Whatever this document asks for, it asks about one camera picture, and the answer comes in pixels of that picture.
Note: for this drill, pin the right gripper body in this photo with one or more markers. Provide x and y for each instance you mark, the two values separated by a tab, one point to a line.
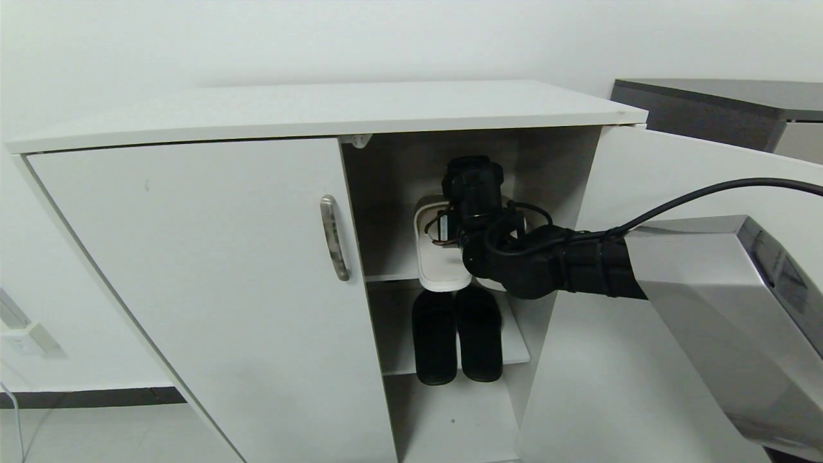
474	183

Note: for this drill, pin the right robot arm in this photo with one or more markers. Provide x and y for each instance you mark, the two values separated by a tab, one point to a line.
707	289

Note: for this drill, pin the black slipper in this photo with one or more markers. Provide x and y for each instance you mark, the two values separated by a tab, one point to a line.
479	337
434	341

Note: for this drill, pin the white cabinet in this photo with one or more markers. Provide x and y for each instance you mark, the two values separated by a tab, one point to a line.
321	109

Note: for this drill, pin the white wall socket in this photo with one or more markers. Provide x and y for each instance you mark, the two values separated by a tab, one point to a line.
29	331

